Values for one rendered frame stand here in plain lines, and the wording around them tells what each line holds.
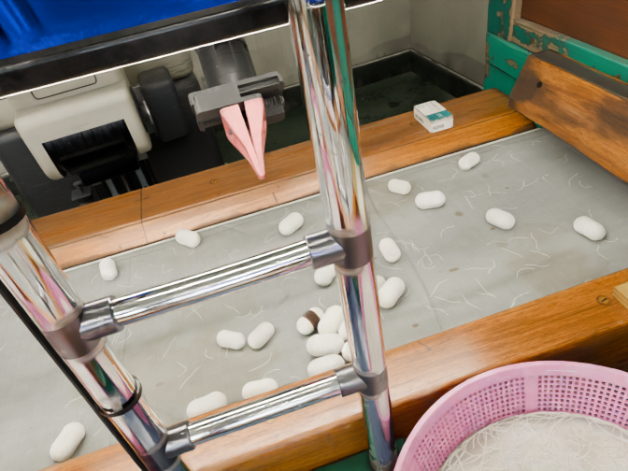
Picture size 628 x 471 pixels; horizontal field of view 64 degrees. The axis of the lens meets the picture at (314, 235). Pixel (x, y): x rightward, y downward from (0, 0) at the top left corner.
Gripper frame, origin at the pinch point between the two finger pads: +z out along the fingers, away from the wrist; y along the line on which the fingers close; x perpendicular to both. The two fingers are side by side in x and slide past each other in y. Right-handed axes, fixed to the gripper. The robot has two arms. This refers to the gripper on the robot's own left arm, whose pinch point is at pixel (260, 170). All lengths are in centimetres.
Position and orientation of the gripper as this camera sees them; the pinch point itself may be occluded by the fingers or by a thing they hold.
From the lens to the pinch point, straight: 54.6
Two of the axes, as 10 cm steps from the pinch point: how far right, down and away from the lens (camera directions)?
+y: 9.5, -2.9, 1.1
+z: 3.1, 9.3, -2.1
